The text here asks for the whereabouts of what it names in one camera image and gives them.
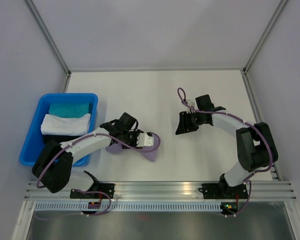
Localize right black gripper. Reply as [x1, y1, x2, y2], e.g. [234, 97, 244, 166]
[175, 110, 204, 135]

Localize purple t-shirt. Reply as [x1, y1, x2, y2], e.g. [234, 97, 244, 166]
[106, 132, 161, 162]

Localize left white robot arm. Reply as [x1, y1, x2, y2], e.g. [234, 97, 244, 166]
[32, 112, 147, 198]

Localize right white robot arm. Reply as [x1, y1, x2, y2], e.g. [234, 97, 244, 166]
[175, 88, 279, 198]

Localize black rolled t-shirt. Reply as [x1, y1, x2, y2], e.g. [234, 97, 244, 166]
[42, 135, 80, 144]

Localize teal rolled t-shirt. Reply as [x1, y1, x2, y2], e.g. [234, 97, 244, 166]
[48, 102, 90, 118]

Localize white rolled t-shirt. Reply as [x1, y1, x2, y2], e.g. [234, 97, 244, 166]
[40, 113, 91, 136]

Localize blue plastic bin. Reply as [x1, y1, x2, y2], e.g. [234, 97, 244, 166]
[19, 93, 99, 167]

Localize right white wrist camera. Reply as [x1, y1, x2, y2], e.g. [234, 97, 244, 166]
[185, 99, 196, 113]

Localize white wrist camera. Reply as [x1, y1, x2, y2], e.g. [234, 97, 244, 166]
[136, 133, 155, 148]
[185, 99, 196, 113]

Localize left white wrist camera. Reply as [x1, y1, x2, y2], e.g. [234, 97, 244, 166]
[136, 133, 155, 148]

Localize right aluminium frame post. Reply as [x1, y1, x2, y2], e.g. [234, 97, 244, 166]
[242, 0, 290, 75]

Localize aluminium frame post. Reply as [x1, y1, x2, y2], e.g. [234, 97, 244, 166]
[23, 0, 71, 76]
[242, 0, 290, 75]

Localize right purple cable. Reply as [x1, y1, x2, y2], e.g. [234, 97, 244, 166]
[177, 87, 275, 216]

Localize aluminium rail base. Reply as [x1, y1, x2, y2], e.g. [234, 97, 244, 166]
[23, 181, 297, 202]

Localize slotted white cable duct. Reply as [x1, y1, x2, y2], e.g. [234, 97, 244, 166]
[34, 201, 238, 212]

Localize left aluminium frame post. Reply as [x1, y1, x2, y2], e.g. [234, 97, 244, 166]
[23, 0, 71, 76]

